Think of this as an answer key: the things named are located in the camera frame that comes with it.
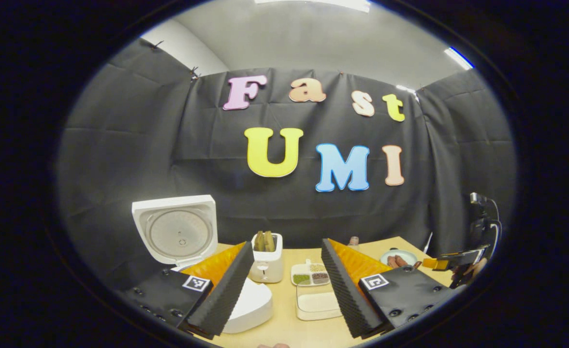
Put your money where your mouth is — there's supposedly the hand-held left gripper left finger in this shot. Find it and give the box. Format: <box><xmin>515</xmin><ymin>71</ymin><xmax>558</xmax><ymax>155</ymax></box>
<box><xmin>120</xmin><ymin>241</ymin><xmax>256</xmax><ymax>339</ymax></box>

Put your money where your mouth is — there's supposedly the black backdrop cloth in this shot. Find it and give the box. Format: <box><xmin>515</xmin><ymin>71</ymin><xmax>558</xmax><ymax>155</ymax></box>
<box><xmin>57</xmin><ymin>38</ymin><xmax>517</xmax><ymax>290</ymax></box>

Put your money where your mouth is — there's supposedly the clear plastic rice container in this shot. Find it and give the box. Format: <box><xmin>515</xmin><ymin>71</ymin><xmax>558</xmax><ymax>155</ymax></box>
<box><xmin>295</xmin><ymin>285</ymin><xmax>343</xmax><ymax>321</ymax></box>

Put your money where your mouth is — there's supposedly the ceiling light panel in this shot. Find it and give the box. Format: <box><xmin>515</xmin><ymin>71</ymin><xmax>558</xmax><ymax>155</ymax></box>
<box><xmin>444</xmin><ymin>47</ymin><xmax>474</xmax><ymax>71</ymax></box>

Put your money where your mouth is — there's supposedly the white rice cooker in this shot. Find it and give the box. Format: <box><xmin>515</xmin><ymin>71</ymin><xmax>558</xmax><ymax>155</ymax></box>
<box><xmin>132</xmin><ymin>195</ymin><xmax>274</xmax><ymax>334</ymax></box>

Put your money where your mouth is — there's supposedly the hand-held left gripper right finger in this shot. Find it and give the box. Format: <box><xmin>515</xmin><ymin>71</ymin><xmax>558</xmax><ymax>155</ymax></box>
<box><xmin>321</xmin><ymin>238</ymin><xmax>454</xmax><ymax>339</ymax></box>

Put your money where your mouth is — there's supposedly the round plate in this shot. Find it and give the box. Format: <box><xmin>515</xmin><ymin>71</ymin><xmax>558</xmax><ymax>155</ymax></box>
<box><xmin>380</xmin><ymin>249</ymin><xmax>418</xmax><ymax>268</ymax></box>

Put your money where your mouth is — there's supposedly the white toaster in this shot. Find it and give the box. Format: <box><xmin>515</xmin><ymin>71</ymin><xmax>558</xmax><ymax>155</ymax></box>
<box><xmin>249</xmin><ymin>232</ymin><xmax>284</xmax><ymax>284</ymax></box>

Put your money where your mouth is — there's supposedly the white divided grain dish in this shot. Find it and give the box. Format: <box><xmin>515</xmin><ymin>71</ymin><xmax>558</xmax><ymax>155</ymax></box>
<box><xmin>291</xmin><ymin>260</ymin><xmax>331</xmax><ymax>287</ymax></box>

